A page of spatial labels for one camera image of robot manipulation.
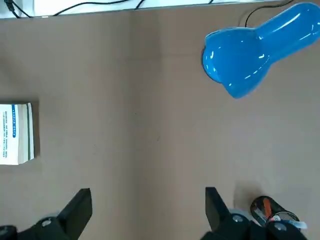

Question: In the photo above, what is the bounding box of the black cable with plug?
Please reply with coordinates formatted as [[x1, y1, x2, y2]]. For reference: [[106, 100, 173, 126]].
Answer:
[[6, 0, 33, 19]]

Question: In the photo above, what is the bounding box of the black lamp cable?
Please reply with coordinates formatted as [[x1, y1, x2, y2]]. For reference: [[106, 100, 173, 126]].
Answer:
[[243, 0, 294, 28]]

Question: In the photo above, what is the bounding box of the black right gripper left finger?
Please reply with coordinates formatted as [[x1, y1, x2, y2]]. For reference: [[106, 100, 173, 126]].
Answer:
[[0, 188, 93, 240]]

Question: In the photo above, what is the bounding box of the blue desk lamp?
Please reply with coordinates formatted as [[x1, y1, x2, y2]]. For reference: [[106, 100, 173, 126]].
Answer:
[[200, 2, 320, 100]]

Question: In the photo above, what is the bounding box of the black pen cup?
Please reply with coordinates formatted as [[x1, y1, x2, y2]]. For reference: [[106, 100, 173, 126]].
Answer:
[[249, 196, 307, 230]]

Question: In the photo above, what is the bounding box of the white paperback book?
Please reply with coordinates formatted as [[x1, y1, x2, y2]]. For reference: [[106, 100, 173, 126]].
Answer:
[[0, 102, 35, 166]]

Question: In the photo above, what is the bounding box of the thin black desk cable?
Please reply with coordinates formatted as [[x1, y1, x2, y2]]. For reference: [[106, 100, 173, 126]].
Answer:
[[53, 0, 146, 17]]

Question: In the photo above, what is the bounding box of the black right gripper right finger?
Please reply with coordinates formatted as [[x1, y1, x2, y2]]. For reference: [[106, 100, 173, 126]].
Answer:
[[199, 186, 309, 240]]

